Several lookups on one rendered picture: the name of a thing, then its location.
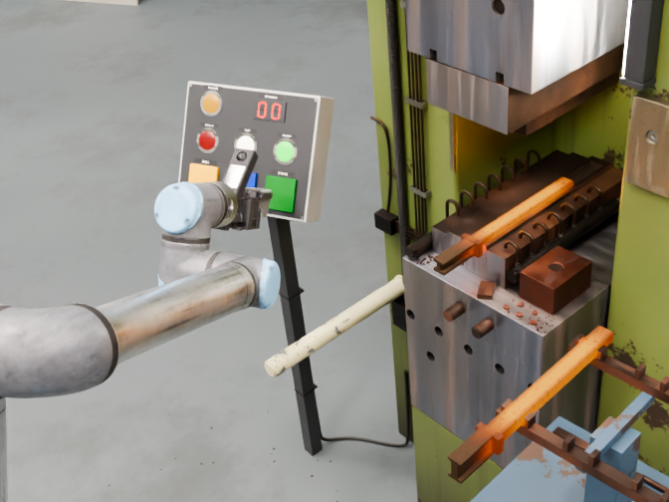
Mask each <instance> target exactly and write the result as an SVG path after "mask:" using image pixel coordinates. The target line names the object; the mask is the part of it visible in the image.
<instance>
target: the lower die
mask: <svg viewBox="0 0 669 502"><path fill-rule="evenodd" d="M590 160H591V161H593V162H596V163H598V164H601V165H603V166H602V167H601V168H599V169H598V170H596V171H594V172H593V173H591V174H590V175H588V176H587V177H585V178H584V179H582V180H581V181H579V182H578V183H576V184H575V185H573V186H572V187H570V188H569V189H567V190H566V191H564V192H562V193H561V194H559V195H558V196H556V197H555V198H553V199H552V200H550V201H549V202H547V203H546V204H544V205H543V206H541V207H540V208H538V209H537V210H535V211H534V212H532V213H530V214H529V215H527V216H526V217H524V218H523V219H521V220H520V221H518V222H517V223H515V224H514V225H512V226H511V227H509V228H508V229H506V230H505V231H503V232H502V233H500V234H498V235H497V236H495V237H494V238H492V239H491V240H489V241H488V242H486V243H485V244H483V255H482V256H481V257H479V258H477V257H475V256H473V257H472V258H470V259H469V260H467V261H466V262H464V265H460V266H461V267H463V268H465V269H467V270H469V271H471V272H473V273H474V274H476V275H478V276H480V277H482V278H484V279H486V280H487V281H489V282H495V285H497V286H499V287H500V288H502V289H504V290H505V289H507V288H508V287H510V286H511V285H512V284H514V283H511V282H510V281H509V280H508V279H507V276H506V273H507V272H508V270H510V269H511V268H513V267H514V266H515V262H516V254H517V253H516V249H515V248H514V246H512V245H510V244H509V245H508V248H506V249H505V248H504V244H505V242H506V241H508V240H511V241H514V242H515V243H516V244H517V245H518V246H519V248H520V252H521V254H520V261H523V260H524V259H526V258H527V257H529V256H530V251H531V240H530V238H529V237H528V236H527V235H523V238H522V239H520V238H519V233H520V232H521V231H528V232H530V233H531V234H532V235H533V236H534V238H535V252H536V251H537V250H539V249H540V248H542V247H543V246H544V242H545V236H546V231H545V229H544V228H543V227H542V226H541V225H537V229H533V224H534V223H535V222H536V221H541V222H543V223H544V224H545V225H546V226H547V227H548V229H549V232H550V234H549V242H550V241H552V240H553V239H555V238H556V237H557V236H558V228H559V222H558V219H557V218H556V217H555V216H553V215H552V216H551V219H550V220H547V215H548V214H549V213H550V212H556V213H557V214H559V215H560V217H561V218H562V222H563V225H562V232H565V231H566V230H568V229H569V228H570V227H571V223H572V210H571V209H570V208H569V207H567V206H566V207H565V208H564V210H560V207H561V205H562V204H563V203H565V202H567V203H570V204H572V205H573V206H574V208H575V210H576V223H577V222H578V221H580V220H581V219H583V218H584V214H585V209H586V203H585V201H584V199H583V198H581V197H579V198H578V199H577V201H573V199H574V197H575V196H576V195H577V194H579V193H580V194H583V195H585V196H586V197H587V198H588V200H589V202H590V207H589V214H590V213H591V212H593V211H594V210H596V209H597V205H598V201H599V193H598V191H597V190H596V189H591V190H590V193H588V192H586V190H587V188H588V187H589V186H590V185H596V186H598V187H599V188H600V189H601V191H602V193H603V198H602V205H603V204H604V203H606V202H607V201H609V200H610V199H612V198H614V199H616V198H618V197H620V195H621V186H622V176H623V171H622V170H620V169H617V168H614V167H612V163H610V162H607V161H605V160H602V159H600V158H597V157H594V156H591V157H589V158H587V157H584V156H582V155H579V154H577V153H574V152H572V153H570V154H567V153H564V152H562V151H559V150H555V151H554V152H552V153H550V154H549V155H547V156H545V157H544V158H542V159H541V166H538V162H536V163H534V164H532V165H531V166H529V169H528V174H525V170H523V171H521V172H519V173H518V174H516V175H515V182H512V178H510V179H508V180H507V181H505V182H503V183H502V190H498V186H497V187H495V188H494V189H492V190H490V191H489V192H488V199H485V194H484V195H482V196H481V197H479V198H477V199H476V200H474V207H473V208H472V207H471V203H469V204H468V205H466V206H464V207H463V208H461V209H460V216H456V212H455V213H453V214H451V215H450V216H448V217H447V218H445V219H443V220H442V221H440V222H438V223H437V224H435V225H434V226H432V239H433V252H435V253H437V254H441V253H442V252H444V251H445V250H447V249H448V248H450V247H452V246H453V245H455V244H456V243H458V242H459V241H461V235H463V234H464V233H466V234H468V235H470V236H471V235H472V234H474V233H475V232H477V231H479V230H480V229H482V228H483V227H485V226H486V225H488V224H489V223H491V222H493V221H494V220H496V219H497V218H499V217H500V216H502V215H504V214H505V213H507V212H508V211H510V210H511V209H513V208H514V207H516V206H518V205H519V204H521V203H522V202H524V201H525V200H527V199H529V198H530V197H532V196H533V195H535V194H536V193H538V192H539V191H541V190H543V189H544V188H546V187H547V186H549V185H550V184H552V183H553V182H555V181H557V180H558V179H560V178H561V177H566V176H567V175H569V174H570V173H572V172H573V171H575V170H577V169H578V168H580V167H581V166H583V165H584V164H586V163H587V162H589V161H590Z"/></svg>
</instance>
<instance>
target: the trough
mask: <svg viewBox="0 0 669 502"><path fill-rule="evenodd" d="M602 166H603V165H601V164H598V163H596V162H593V161H591V160H590V161H589V162H587V163H586V164H584V165H583V166H581V167H580V168H578V169H577V170H575V171H573V172H572V173H570V174H569V175H567V176H566V177H565V178H568V179H570V180H572V181H573V185H575V184H576V183H578V182H579V181H581V180H582V179H584V178H585V177H587V176H588V175H590V174H591V173H593V172H594V171H596V170H598V169H599V168H601V167H602Z"/></svg>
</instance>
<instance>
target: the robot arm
mask: <svg viewBox="0 0 669 502"><path fill-rule="evenodd" d="M257 159H258V154H257V153H256V151H255V150H252V149H244V148H236V149H235V152H234V154H233V156H232V159H231V161H230V163H229V166H228V168H227V170H226V173H225V175H224V177H223V180H222V182H219V181H211V182H192V183H191V182H179V183H176V184H171V185H169V186H167V187H165V188H164V189H163V190H162V191H161V192H160V193H159V194H158V196H157V198H156V200H155V204H154V215H155V219H156V221H157V223H158V225H159V226H160V227H161V228H162V238H161V251H160V263H159V273H158V275H157V278H158V287H155V288H152V289H149V290H146V291H143V292H140V293H137V294H134V295H131V296H128V297H125V298H122V299H119V300H116V301H113V302H110V303H107V304H104V305H101V306H98V307H94V306H92V305H89V304H85V303H74V304H69V305H66V306H62V307H56V308H39V309H28V308H18V307H12V306H8V305H3V304H0V502H8V479H7V431H6V397H11V398H39V397H52V396H61V395H68V394H72V393H77V392H81V391H85V390H87V389H90V388H92V387H95V386H97V385H99V384H101V383H103V382H105V381H106V380H107V379H109V378H110V377H111V376H112V374H113V372H114V371H115V369H116V367H117V364H120V363H122V362H124V361H126V360H129V359H131V358H133V357H136V356H138V355H140V354H142V353H145V352H147V351H149V350H151V349H154V348H156V347H158V346H160V345H163V344H165V343H167V342H169V341H172V340H174V339H176V338H178V337H181V336H183V335H185V334H187V333H190V332H192V331H194V330H196V329H199V328H201V327H203V326H205V325H208V324H210V323H212V322H214V321H217V320H219V319H221V318H223V317H226V316H228V315H230V314H232V313H235V312H240V311H242V310H245V309H247V308H249V307H254V308H259V309H260V310H262V309H270V308H271V307H272V306H273V305H274V304H275V302H276V300H277V297H278V294H279V289H280V280H281V275H280V269H279V266H278V264H277V263H276V262H275V261H272V260H267V259H266V258H264V259H262V258H256V257H249V256H243V255H237V254H231V253H225V252H219V251H213V250H209V248H210V237H211V228H213V229H220V230H224V231H228V230H229V228H232V229H233V230H235V229H236V230H238V229H240V230H238V231H241V230H243V229H244V230H253V229H259V228H260V220H261V211H262V217H263V218H265V217H266V216H267V214H268V210H269V205H270V201H271V199H272V198H273V191H272V190H270V189H265V188H254V187H246V186H247V183H248V181H249V178H250V176H251V174H252V171H253V169H254V166H255V164H256V161H257ZM259 208H261V210H259ZM234 228H235V229H234Z"/></svg>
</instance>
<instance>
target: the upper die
mask: <svg viewBox="0 0 669 502"><path fill-rule="evenodd" d="M624 52H625V43H623V44H621V45H619V46H618V47H616V48H614V49H612V50H610V51H609V52H607V53H605V54H603V55H601V56H600V57H598V58H596V59H594V60H592V61H591V62H589V63H587V64H585V65H584V66H582V67H580V68H578V69H576V70H575V71H573V72H571V73H569V74H567V75H566V76H564V77H562V78H560V79H558V80H557V81H555V82H553V83H551V84H550V85H548V86H546V87H544V88H542V89H541V90H539V91H537V92H535V93H533V94H532V95H530V94H527V93H524V92H521V91H518V90H516V89H513V88H510V87H507V86H504V79H503V80H501V81H499V82H498V83H496V82H493V81H490V80H488V79H485V78H482V77H479V76H476V75H474V74H471V73H468V72H465V71H462V70H460V69H457V68H454V67H451V66H448V65H446V64H443V63H440V62H437V57H435V58H433V59H429V58H426V72H427V99H428V104H430V105H432V106H435V107H437V108H440V109H442V110H445V111H447V112H450V113H452V114H455V115H457V116H460V117H462V118H465V119H467V120H470V121H472V122H475V123H477V124H480V125H482V126H486V127H489V128H491V129H494V130H496V131H499V132H501V133H504V134H510V133H511V132H513V131H515V130H517V129H518V128H520V127H522V126H524V125H526V124H528V123H529V122H531V121H533V120H535V119H536V118H538V117H540V116H541V115H543V114H545V113H547V112H548V111H550V110H552V109H554V108H555V107H557V106H559V105H560V104H562V103H564V102H566V101H567V100H569V99H571V98H572V97H574V96H576V95H578V94H579V93H581V92H583V91H585V90H586V89H588V88H590V87H591V86H593V85H595V84H597V83H598V82H600V81H602V80H603V79H605V78H607V77H609V76H610V75H612V74H614V73H616V72H617V71H619V70H621V69H622V68H623V62H624Z"/></svg>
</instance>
